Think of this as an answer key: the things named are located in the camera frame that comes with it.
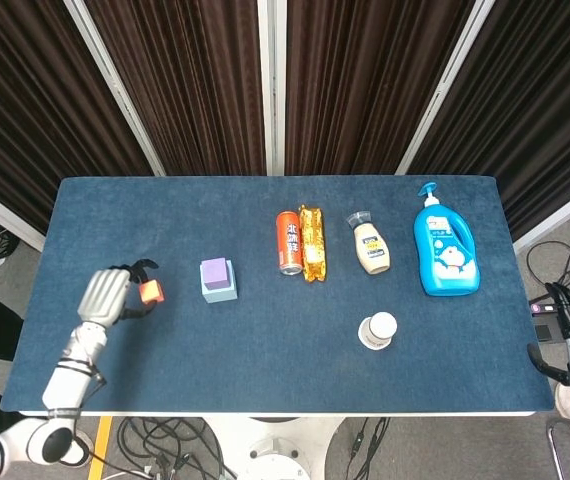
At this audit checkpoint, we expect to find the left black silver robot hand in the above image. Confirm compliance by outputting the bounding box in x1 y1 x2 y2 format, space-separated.
75 258 160 330

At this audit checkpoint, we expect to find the small orange cube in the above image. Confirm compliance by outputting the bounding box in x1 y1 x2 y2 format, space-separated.
138 279 166 304

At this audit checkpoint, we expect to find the purple cube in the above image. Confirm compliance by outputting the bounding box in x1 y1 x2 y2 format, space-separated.
199 257 232 291

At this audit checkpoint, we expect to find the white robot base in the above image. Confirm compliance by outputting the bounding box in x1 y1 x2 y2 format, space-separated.
198 415 347 480

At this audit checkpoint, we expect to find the black power strip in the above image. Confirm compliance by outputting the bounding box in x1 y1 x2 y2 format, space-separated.
528 294 569 344

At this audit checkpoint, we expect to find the metal chair leg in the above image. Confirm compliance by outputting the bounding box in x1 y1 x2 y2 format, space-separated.
546 418 570 480

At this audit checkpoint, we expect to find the large light blue block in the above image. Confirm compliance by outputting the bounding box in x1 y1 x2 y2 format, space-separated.
199 259 240 304

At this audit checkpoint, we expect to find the yellow floor tape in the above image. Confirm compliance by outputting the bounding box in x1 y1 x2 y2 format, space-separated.
87 416 114 480

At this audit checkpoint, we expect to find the blue pump detergent bottle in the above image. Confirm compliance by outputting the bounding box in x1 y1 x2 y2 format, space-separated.
412 182 482 298

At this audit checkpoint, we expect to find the orange soda can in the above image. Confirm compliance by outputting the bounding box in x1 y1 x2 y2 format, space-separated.
275 210 304 277

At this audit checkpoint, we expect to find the dark brown pleated curtain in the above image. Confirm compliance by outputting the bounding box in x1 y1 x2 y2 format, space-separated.
407 0 570 242
84 0 267 177
284 0 476 176
0 0 154 235

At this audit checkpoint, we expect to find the white paper cup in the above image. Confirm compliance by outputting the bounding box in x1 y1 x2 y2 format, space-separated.
357 311 399 353

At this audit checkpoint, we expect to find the gold foil snack pack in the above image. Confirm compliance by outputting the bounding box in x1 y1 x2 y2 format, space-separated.
298 203 327 285

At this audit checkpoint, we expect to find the cream mayonnaise squeeze bottle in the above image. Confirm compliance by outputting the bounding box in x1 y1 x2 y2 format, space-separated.
346 209 392 276

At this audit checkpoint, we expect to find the white screen bottom rail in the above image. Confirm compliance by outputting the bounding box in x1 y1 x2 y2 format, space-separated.
512 174 570 256
0 177 46 253

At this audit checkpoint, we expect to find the white screen post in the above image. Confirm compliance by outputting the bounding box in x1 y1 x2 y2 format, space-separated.
63 0 166 177
395 0 496 176
257 0 287 177

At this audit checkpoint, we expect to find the black cable with inline box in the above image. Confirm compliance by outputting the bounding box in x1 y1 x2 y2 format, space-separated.
348 417 391 480

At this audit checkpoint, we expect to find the white table frame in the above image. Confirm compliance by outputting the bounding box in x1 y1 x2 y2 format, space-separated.
19 409 537 419

